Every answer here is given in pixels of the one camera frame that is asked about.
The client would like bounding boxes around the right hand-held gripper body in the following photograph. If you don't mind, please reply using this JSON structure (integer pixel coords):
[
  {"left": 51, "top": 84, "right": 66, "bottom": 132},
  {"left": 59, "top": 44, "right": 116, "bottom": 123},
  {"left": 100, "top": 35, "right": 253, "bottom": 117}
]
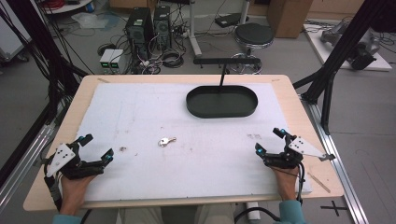
[{"left": 262, "top": 135, "right": 336, "bottom": 171}]

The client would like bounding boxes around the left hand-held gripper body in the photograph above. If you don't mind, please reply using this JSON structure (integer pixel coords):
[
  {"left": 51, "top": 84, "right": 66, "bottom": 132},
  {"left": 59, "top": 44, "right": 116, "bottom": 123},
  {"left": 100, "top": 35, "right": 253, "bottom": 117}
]
[{"left": 45, "top": 140, "right": 106, "bottom": 180}]

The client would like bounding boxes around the silver key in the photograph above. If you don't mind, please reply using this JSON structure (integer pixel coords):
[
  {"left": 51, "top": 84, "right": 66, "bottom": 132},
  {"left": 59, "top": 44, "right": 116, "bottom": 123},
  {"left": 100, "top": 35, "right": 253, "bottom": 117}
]
[{"left": 157, "top": 136, "right": 177, "bottom": 148}]

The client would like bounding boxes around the black oval tray with hanger stand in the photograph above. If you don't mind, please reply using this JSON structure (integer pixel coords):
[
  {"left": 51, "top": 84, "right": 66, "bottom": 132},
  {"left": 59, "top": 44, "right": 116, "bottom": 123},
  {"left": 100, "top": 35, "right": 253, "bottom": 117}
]
[{"left": 185, "top": 57, "right": 262, "bottom": 119}]

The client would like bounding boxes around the person's left hand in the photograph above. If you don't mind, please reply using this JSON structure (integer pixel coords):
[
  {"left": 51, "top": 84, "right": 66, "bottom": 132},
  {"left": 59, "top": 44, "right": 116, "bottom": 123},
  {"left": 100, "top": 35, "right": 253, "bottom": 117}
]
[{"left": 59, "top": 174, "right": 96, "bottom": 217}]

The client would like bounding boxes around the person's right hand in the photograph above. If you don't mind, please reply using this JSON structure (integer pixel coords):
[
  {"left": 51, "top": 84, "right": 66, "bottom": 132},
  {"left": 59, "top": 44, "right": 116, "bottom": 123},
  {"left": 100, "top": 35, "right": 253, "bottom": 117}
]
[{"left": 270, "top": 165, "right": 301, "bottom": 203}]

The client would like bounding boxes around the thin wooden stick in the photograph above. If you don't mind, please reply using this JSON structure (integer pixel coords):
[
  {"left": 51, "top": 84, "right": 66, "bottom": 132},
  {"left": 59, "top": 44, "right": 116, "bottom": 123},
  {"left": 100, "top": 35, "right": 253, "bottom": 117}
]
[{"left": 306, "top": 172, "right": 332, "bottom": 194}]

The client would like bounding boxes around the white cylinder under table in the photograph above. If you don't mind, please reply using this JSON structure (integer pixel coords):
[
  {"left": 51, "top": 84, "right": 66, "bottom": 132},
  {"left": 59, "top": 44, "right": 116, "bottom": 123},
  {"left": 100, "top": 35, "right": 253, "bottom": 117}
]
[{"left": 245, "top": 202, "right": 262, "bottom": 221}]

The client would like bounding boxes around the white table mat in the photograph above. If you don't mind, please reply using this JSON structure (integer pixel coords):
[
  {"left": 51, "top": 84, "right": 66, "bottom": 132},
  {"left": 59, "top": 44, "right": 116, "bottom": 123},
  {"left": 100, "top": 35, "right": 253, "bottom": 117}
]
[{"left": 76, "top": 81, "right": 313, "bottom": 203}]

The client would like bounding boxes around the white power supply unit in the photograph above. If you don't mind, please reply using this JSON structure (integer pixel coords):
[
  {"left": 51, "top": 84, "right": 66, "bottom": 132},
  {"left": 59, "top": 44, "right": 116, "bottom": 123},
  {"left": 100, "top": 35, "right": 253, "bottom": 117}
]
[
  {"left": 99, "top": 49, "right": 115, "bottom": 75},
  {"left": 109, "top": 49, "right": 126, "bottom": 75}
]

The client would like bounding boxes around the black round stool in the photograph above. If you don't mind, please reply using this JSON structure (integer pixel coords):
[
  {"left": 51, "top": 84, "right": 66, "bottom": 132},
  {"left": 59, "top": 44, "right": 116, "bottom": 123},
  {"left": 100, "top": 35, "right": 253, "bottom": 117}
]
[{"left": 231, "top": 22, "right": 276, "bottom": 75}]

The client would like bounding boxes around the white platform with grey machine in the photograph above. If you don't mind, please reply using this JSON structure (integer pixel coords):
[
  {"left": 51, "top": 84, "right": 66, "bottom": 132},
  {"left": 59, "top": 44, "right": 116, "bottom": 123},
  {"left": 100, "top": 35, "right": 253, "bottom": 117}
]
[{"left": 303, "top": 16, "right": 394, "bottom": 73}]

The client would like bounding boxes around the brown cardboard box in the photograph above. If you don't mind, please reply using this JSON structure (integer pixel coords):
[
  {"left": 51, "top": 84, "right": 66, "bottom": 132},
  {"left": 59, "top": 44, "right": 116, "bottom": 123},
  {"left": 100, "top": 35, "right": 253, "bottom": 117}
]
[{"left": 266, "top": 0, "right": 314, "bottom": 39}]

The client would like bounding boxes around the clear plastic bag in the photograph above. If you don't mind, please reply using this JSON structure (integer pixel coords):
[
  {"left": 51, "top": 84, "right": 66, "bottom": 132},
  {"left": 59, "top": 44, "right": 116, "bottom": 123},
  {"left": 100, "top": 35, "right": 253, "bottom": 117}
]
[{"left": 70, "top": 11, "right": 110, "bottom": 31}]

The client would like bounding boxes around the large black computer tower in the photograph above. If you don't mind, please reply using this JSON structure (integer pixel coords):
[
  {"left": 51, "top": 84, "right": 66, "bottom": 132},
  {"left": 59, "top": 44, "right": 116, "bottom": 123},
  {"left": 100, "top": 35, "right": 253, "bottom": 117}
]
[{"left": 125, "top": 7, "right": 154, "bottom": 61}]

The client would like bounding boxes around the black flat floor device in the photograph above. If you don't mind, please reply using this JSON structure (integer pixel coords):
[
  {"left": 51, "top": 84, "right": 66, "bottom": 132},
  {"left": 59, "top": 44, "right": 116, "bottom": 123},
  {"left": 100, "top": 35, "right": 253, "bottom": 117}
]
[{"left": 214, "top": 12, "right": 250, "bottom": 29}]

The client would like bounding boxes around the white round table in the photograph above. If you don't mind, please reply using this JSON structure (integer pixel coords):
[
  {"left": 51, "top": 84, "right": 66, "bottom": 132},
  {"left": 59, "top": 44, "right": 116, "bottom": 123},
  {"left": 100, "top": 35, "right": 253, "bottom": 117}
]
[{"left": 39, "top": 0, "right": 95, "bottom": 15}]

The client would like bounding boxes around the white desk leg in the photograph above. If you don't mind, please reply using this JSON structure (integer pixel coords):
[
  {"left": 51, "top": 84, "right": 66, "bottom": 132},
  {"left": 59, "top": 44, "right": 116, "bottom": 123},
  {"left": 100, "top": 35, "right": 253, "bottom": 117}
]
[{"left": 188, "top": 0, "right": 204, "bottom": 58}]

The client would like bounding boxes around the slim black computer tower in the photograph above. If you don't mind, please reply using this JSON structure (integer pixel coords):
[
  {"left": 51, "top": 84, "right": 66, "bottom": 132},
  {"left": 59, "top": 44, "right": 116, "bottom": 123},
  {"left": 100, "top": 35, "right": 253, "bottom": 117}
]
[{"left": 152, "top": 5, "right": 173, "bottom": 50}]

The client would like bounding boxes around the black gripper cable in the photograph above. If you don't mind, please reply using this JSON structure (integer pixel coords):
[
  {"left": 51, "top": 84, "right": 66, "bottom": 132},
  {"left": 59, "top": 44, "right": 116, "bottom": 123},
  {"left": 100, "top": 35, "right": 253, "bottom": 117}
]
[
  {"left": 43, "top": 155, "right": 64, "bottom": 213},
  {"left": 295, "top": 161, "right": 306, "bottom": 207}
]

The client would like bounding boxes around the aluminium rail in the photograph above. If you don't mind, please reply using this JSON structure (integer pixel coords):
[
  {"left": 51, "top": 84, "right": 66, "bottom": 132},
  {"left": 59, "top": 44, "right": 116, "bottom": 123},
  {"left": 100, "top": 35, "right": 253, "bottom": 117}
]
[
  {"left": 0, "top": 92, "right": 74, "bottom": 216},
  {"left": 299, "top": 92, "right": 370, "bottom": 224}
]

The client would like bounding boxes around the black metal frame stand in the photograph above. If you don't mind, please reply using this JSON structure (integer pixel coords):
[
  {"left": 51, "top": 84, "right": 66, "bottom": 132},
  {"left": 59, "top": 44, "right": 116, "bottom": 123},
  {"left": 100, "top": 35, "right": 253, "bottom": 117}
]
[
  {"left": 292, "top": 0, "right": 396, "bottom": 135},
  {"left": 0, "top": 0, "right": 90, "bottom": 125}
]

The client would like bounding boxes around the coil of black cables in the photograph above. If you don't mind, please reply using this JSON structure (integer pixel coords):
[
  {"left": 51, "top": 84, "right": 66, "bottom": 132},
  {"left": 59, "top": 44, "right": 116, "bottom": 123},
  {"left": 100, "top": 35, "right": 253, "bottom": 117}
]
[{"left": 161, "top": 49, "right": 185, "bottom": 69}]

